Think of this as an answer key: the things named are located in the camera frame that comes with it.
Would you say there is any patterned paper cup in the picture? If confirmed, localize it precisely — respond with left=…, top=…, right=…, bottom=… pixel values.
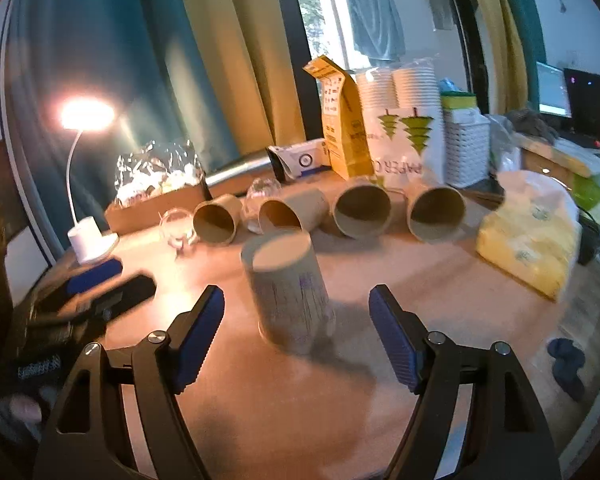
left=240, top=229, right=335, bottom=356

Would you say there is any clear glass cup left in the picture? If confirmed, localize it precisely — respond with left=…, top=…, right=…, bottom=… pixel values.
left=159, top=208, right=197, bottom=256

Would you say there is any clear glass cup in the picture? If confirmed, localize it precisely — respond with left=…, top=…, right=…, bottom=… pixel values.
left=159, top=208, right=197, bottom=256
left=242, top=178, right=282, bottom=234

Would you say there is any leftmost lying paper cup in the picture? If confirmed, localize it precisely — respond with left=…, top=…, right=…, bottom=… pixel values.
left=193, top=194, right=242, bottom=246

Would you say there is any lying paper cup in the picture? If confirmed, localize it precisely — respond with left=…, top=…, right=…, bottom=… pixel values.
left=193, top=194, right=242, bottom=246
left=404, top=178, right=466, bottom=243
left=332, top=182, right=392, bottom=240
left=258, top=188, right=329, bottom=233

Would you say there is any clear glass cup middle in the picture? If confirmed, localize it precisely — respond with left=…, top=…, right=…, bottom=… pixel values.
left=242, top=178, right=282, bottom=234

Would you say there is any rightmost lying paper cup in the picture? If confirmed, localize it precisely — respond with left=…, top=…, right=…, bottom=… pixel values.
left=404, top=178, right=466, bottom=243

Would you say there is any paper cup pack bag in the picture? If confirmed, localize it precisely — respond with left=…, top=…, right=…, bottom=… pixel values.
left=355, top=58, right=444, bottom=191

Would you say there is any left hand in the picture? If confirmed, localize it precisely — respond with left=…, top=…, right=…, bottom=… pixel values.
left=0, top=394, right=43, bottom=443

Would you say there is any cardboard tray box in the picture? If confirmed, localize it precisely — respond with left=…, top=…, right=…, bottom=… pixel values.
left=104, top=182, right=211, bottom=235

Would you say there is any dark sock on floor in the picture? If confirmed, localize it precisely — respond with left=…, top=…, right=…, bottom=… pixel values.
left=547, top=338, right=585, bottom=402

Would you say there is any shiny foil snack bag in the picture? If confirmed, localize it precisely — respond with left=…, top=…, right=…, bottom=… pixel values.
left=114, top=141, right=204, bottom=208

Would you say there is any white desk lamp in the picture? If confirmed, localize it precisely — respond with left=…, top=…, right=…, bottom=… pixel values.
left=59, top=96, right=119, bottom=266

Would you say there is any stainless steel bottle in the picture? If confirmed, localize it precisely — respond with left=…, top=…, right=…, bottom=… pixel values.
left=206, top=151, right=275, bottom=196

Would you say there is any small white blue box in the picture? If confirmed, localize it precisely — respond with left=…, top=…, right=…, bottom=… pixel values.
left=266, top=139, right=330, bottom=182

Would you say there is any teal curtain left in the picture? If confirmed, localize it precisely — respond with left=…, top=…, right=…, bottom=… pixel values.
left=4, top=0, right=239, bottom=258

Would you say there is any teal curtain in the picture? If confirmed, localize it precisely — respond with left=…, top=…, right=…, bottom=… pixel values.
left=4, top=0, right=239, bottom=258
left=507, top=0, right=547, bottom=112

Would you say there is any yellow paper bag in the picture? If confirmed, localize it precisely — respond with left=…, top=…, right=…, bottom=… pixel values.
left=303, top=55, right=374, bottom=180

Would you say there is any yellow curtain left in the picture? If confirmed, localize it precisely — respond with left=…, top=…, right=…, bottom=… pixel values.
left=183, top=0, right=306, bottom=155

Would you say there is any yellow curtain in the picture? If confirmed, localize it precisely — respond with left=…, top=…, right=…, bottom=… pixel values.
left=183, top=0, right=306, bottom=155
left=477, top=0, right=528, bottom=115

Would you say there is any white plastic basket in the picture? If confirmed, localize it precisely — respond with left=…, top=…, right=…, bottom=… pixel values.
left=443, top=108, right=490, bottom=188

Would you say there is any yellow curtain right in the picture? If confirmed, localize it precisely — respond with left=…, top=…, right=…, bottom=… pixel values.
left=477, top=0, right=528, bottom=115

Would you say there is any computer monitor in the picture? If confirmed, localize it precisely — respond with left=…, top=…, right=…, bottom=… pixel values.
left=536, top=62, right=571, bottom=118

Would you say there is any yellow green sponge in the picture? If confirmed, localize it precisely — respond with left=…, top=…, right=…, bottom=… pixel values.
left=438, top=78, right=478, bottom=110

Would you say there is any hanging blue towel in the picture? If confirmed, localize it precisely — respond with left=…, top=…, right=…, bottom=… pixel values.
left=347, top=0, right=406, bottom=66

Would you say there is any black computer case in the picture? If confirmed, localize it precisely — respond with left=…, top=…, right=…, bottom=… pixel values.
left=564, top=68, right=600, bottom=150

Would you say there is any teal curtain right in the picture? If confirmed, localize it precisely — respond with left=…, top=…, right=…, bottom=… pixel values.
left=507, top=0, right=547, bottom=112

